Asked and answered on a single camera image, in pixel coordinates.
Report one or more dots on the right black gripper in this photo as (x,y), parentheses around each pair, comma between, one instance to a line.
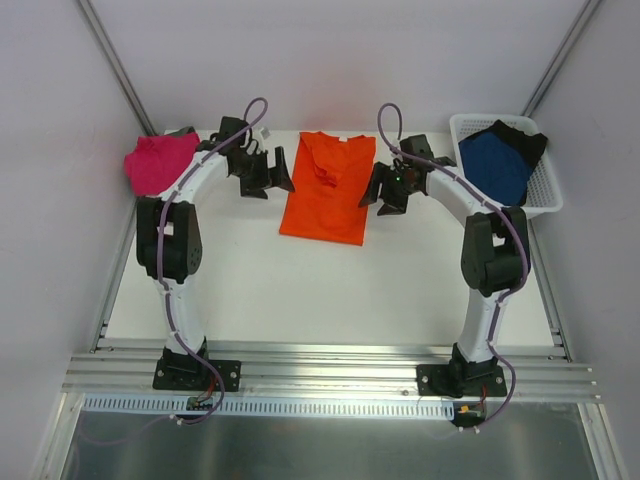
(390,186)

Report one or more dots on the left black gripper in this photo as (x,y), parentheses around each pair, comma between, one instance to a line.
(261,171)

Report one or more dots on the orange t shirt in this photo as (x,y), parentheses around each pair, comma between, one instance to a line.
(330,177)

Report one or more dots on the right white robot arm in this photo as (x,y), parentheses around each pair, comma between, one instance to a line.
(495,261)

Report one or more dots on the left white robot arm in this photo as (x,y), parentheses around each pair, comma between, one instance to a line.
(168,239)

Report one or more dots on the grey folded t shirt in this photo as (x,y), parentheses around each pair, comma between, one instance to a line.
(188,131)

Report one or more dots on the pink folded t shirt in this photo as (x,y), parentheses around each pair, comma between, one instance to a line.
(158,161)

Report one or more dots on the blue t shirt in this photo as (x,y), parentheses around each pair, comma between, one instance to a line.
(495,168)

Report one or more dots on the black t shirt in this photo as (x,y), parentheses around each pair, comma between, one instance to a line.
(530,147)

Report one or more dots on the white plastic basket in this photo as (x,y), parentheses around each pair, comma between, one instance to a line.
(543,192)

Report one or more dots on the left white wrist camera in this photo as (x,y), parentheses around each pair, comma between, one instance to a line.
(264,133)

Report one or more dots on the aluminium mounting rail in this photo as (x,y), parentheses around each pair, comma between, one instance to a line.
(543,374)

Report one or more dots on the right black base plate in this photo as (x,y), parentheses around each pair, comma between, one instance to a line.
(437,380)

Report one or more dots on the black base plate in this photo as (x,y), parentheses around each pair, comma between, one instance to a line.
(437,380)
(171,378)

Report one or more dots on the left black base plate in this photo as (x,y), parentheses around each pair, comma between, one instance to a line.
(171,378)

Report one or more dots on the white slotted cable duct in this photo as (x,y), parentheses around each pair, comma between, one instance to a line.
(270,406)

